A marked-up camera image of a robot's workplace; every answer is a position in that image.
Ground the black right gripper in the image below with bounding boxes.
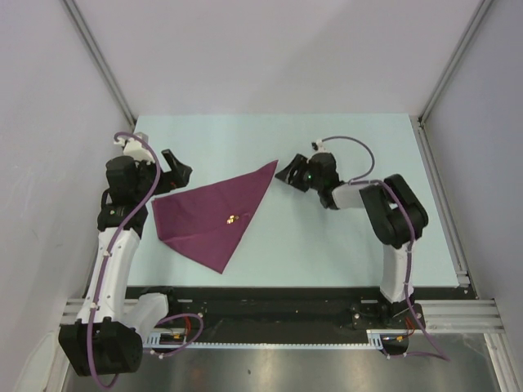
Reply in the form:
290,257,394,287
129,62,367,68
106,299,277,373
275,154,323,193

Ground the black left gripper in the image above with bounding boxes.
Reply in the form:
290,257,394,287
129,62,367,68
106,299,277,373
134,149,191,202

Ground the purple cloth napkin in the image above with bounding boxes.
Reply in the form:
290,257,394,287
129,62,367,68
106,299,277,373
152,160,278,274

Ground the gold spoon teal handle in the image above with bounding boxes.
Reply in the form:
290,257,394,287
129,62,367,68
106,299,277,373
226,215,239,225

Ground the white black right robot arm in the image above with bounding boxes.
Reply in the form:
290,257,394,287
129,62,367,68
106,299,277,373
275,152,428,327

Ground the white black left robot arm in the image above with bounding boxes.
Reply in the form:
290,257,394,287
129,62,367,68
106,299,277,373
58,149,192,376

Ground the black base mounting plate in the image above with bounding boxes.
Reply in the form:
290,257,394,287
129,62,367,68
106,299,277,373
126,286,477,343

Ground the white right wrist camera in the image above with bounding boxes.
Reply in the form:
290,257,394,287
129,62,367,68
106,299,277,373
311,139,329,154

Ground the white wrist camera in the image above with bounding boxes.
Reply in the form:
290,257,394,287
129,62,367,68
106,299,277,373
114,132,155,164
311,139,329,154

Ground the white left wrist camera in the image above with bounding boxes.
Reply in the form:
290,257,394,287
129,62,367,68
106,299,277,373
114,132,155,164

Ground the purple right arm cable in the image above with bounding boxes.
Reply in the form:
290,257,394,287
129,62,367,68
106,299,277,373
322,135,451,362

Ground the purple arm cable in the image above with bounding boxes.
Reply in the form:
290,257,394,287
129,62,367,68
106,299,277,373
85,131,204,389
322,135,451,362

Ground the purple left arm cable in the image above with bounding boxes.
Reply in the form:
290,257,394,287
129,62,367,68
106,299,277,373
85,131,204,389

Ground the aluminium frame post left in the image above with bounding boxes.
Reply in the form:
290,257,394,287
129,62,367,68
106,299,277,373
60,0,137,131

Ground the aluminium frame post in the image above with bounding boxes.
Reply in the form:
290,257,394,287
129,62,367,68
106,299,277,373
417,0,496,126
60,0,137,131

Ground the light blue cable duct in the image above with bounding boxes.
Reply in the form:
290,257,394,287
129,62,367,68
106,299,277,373
144,332,383,351

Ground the aluminium side rail right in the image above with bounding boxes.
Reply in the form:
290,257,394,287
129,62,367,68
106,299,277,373
410,116,472,287

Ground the aluminium frame post right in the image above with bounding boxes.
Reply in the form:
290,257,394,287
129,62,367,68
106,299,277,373
417,0,496,126

